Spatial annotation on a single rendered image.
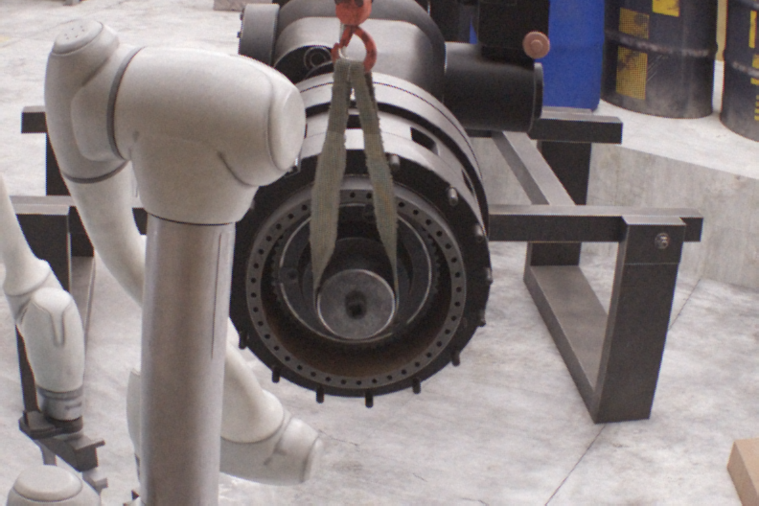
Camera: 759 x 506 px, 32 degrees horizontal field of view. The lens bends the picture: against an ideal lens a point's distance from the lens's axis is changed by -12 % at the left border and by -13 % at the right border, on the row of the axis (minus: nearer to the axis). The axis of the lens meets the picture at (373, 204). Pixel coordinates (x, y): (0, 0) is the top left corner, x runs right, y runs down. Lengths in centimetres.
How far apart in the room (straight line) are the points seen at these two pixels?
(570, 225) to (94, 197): 241
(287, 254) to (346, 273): 19
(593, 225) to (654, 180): 137
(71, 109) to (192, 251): 22
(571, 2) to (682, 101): 70
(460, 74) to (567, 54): 142
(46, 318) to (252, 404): 44
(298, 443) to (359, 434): 213
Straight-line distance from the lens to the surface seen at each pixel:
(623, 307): 400
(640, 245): 393
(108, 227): 172
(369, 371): 285
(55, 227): 376
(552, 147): 493
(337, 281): 268
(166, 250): 156
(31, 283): 227
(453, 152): 301
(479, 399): 427
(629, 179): 533
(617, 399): 414
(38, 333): 216
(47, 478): 178
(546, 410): 422
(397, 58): 365
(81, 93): 157
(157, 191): 153
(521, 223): 390
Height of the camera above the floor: 192
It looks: 19 degrees down
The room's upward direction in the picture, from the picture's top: 4 degrees clockwise
